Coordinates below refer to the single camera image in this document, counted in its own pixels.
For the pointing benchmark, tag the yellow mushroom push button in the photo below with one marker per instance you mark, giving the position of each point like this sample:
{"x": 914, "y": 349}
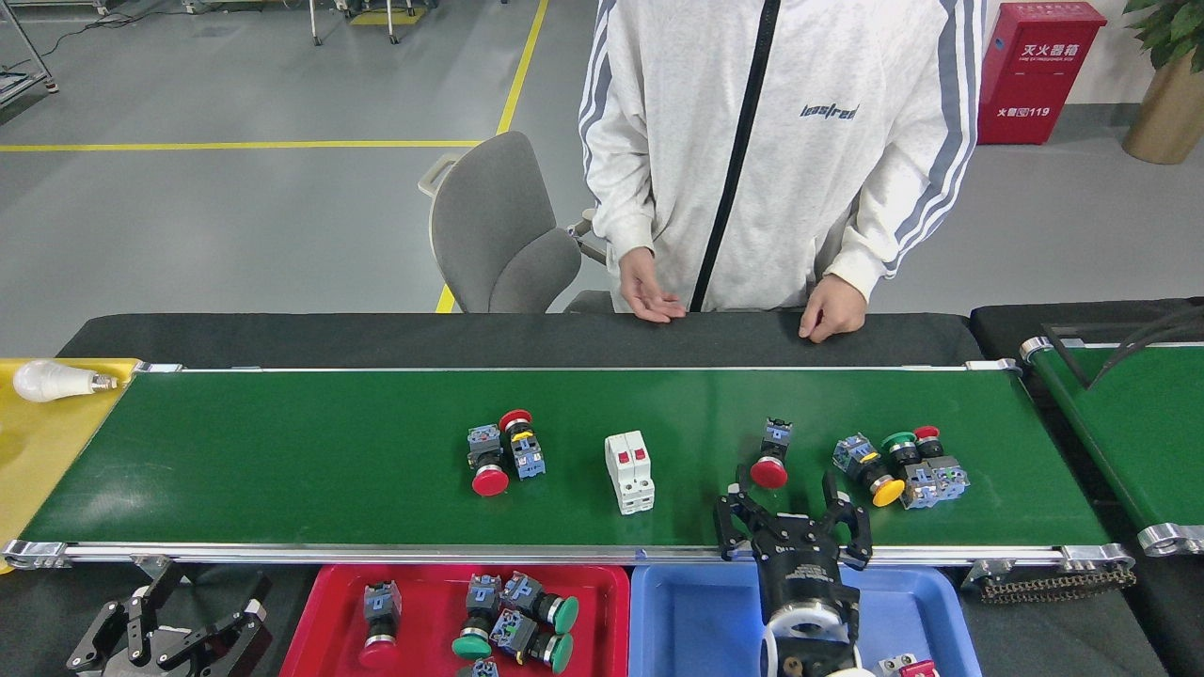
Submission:
{"x": 887, "y": 492}

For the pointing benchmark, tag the small red push button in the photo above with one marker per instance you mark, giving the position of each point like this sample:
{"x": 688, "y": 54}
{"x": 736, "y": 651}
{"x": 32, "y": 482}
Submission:
{"x": 950, "y": 476}
{"x": 515, "y": 420}

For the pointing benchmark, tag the black guide bracket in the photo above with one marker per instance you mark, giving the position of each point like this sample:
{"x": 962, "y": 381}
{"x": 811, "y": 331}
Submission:
{"x": 1066, "y": 356}

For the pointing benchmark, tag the red fire extinguisher box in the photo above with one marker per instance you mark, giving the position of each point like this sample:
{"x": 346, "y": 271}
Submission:
{"x": 1035, "y": 75}

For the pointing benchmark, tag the metal shelf rack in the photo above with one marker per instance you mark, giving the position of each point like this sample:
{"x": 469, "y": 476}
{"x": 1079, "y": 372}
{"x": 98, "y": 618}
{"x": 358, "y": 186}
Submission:
{"x": 19, "y": 80}

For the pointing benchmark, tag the short green conveyor belt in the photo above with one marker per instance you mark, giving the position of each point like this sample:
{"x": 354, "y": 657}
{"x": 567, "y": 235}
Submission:
{"x": 1129, "y": 442}

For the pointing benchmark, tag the blue plastic tray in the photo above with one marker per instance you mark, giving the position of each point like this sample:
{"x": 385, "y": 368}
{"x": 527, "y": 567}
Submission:
{"x": 696, "y": 630}

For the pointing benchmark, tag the potted plant brown pot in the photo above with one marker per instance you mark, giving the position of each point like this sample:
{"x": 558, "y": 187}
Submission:
{"x": 1166, "y": 122}

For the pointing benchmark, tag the yellow plastic tray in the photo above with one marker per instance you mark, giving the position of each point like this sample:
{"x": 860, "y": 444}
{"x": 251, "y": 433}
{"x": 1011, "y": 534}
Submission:
{"x": 38, "y": 451}

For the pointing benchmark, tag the person's right hand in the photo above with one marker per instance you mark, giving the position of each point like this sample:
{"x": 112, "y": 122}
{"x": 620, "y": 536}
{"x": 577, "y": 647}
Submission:
{"x": 644, "y": 287}

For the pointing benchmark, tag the white breaker red lever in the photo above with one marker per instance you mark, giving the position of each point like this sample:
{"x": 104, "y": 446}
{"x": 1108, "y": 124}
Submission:
{"x": 908, "y": 668}

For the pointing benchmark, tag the grey office chair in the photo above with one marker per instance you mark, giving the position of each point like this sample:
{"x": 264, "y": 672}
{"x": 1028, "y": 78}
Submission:
{"x": 489, "y": 216}

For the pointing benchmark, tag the white double circuit breaker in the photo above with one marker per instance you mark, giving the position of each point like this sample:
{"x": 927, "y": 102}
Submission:
{"x": 628, "y": 470}

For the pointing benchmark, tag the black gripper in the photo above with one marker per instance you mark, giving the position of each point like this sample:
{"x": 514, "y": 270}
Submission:
{"x": 155, "y": 666}
{"x": 809, "y": 574}

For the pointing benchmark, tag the person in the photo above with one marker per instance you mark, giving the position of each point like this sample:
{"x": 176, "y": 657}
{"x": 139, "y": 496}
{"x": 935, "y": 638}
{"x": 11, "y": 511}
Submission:
{"x": 677, "y": 141}

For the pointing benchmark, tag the green mushroom push button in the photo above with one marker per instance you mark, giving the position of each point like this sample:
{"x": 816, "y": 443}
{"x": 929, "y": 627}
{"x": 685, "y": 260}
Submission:
{"x": 564, "y": 613}
{"x": 470, "y": 647}
{"x": 560, "y": 653}

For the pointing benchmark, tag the red plastic tray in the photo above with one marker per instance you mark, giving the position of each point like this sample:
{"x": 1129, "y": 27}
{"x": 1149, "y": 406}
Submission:
{"x": 428, "y": 621}

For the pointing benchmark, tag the white wheeled rack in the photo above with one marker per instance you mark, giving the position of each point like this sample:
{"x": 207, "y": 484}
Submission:
{"x": 245, "y": 5}

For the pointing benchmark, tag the red mushroom push button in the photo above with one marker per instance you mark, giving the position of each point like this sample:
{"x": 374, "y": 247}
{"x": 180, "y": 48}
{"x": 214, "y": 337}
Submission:
{"x": 768, "y": 474}
{"x": 490, "y": 480}

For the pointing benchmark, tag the long green conveyor belt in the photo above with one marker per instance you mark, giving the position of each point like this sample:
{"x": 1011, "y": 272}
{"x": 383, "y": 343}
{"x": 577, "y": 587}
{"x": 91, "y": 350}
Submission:
{"x": 282, "y": 451}

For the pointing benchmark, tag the white light bulb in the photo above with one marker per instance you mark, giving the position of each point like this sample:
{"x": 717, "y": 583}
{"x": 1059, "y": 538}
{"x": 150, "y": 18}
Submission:
{"x": 42, "y": 381}

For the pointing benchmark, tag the person's left hand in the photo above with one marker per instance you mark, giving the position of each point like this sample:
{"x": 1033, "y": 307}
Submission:
{"x": 835, "y": 308}

